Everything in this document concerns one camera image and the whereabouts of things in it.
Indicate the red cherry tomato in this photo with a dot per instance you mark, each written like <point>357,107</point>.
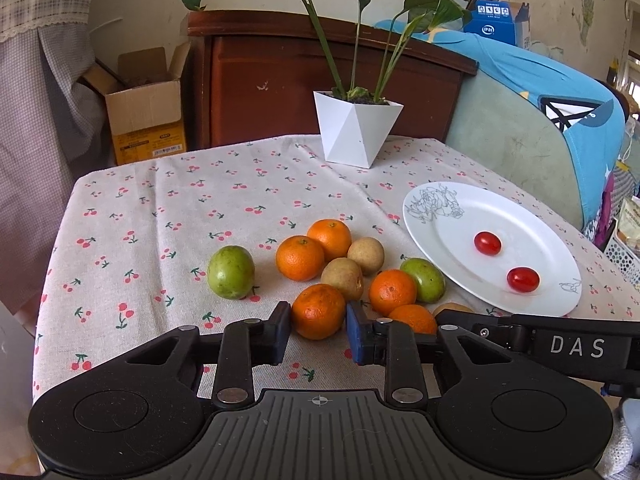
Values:
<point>523,279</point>
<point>487,243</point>

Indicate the pale green sofa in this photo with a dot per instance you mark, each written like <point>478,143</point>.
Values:
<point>505,130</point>

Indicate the magenta cloth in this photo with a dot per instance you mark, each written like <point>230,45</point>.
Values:
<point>605,200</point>

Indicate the white faceted plant pot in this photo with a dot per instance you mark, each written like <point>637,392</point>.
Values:
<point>357,130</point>

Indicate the round green fruit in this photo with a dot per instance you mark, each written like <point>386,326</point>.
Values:
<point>231,271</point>
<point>424,280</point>

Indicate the dark red wooden cabinet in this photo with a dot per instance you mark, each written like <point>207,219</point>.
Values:
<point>260,85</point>

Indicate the orange tangerine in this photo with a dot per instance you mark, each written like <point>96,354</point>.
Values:
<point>330,237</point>
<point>412,319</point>
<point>300,258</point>
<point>318,312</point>
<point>392,292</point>

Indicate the plaid curtain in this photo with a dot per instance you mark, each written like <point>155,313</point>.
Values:
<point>40,110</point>

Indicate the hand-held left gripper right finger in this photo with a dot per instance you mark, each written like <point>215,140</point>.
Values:
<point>356,334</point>

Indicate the blue printed cloth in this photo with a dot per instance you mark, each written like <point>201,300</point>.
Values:
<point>560,85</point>

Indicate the pale snack packet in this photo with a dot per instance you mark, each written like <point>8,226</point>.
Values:
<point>629,222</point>

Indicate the blue carton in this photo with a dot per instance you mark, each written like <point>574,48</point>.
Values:
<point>492,20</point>

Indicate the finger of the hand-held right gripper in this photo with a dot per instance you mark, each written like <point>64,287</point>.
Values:
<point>480,327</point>

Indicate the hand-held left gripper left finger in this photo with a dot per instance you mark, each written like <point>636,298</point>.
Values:
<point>282,334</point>

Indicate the white plate with line drawing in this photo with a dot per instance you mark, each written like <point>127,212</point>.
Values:
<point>500,210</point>

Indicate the open cardboard box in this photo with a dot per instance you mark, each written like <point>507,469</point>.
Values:
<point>145,110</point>

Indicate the cherry print tablecloth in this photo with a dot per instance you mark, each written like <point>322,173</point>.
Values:
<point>175,200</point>

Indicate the white plastic basket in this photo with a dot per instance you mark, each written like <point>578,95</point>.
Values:
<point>622,257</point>

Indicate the small brown round fruit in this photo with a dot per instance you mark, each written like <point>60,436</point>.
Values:
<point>366,255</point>
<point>342,278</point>
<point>452,307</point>

